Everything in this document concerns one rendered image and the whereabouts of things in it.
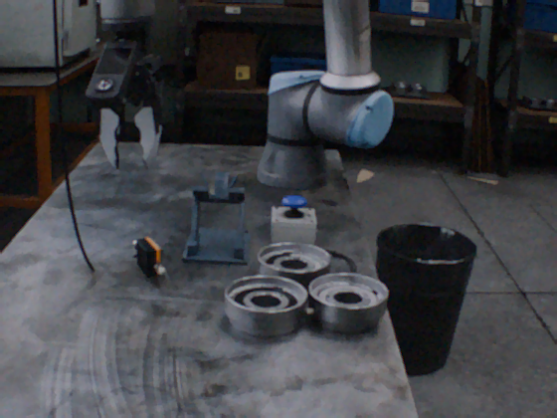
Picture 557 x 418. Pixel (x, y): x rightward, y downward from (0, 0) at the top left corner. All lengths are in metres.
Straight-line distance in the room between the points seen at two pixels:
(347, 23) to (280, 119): 0.27
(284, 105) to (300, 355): 0.68
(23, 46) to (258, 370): 2.50
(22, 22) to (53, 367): 2.44
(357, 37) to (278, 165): 0.32
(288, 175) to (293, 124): 0.10
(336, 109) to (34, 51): 2.02
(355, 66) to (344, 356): 0.63
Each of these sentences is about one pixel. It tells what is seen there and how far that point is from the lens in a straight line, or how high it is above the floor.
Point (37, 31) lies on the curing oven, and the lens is 3.13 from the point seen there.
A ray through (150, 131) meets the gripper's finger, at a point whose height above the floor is 1.02.
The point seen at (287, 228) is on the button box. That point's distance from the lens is 1.14.
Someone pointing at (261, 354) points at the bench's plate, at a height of 0.80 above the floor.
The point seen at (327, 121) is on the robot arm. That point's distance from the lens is 1.36.
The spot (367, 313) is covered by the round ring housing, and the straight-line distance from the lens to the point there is 0.90.
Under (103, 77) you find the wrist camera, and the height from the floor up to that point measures 1.10.
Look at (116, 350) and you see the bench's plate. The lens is 0.86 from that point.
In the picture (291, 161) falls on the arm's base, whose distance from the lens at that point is 1.43.
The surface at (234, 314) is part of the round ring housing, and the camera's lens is 0.89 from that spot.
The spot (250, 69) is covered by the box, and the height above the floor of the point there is 0.59.
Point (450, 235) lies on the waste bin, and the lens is 2.39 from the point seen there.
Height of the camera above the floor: 1.25
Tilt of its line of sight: 19 degrees down
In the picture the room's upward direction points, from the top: 3 degrees clockwise
